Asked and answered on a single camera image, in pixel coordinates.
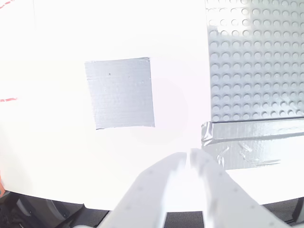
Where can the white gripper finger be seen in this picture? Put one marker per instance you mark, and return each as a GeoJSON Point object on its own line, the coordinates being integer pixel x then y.
{"type": "Point", "coordinates": [137, 204]}
{"type": "Point", "coordinates": [225, 204]}

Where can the grey tape square patch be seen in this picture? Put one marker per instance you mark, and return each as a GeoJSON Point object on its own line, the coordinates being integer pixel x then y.
{"type": "Point", "coordinates": [118, 95]}

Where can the grey studded lego baseplate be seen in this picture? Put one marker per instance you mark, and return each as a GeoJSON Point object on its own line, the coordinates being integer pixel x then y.
{"type": "Point", "coordinates": [256, 71]}

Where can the black office chair base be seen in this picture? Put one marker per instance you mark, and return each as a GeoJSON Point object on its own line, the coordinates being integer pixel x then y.
{"type": "Point", "coordinates": [59, 211]}

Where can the grey duct tape strip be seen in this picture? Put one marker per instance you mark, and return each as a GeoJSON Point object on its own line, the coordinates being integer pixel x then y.
{"type": "Point", "coordinates": [249, 137]}

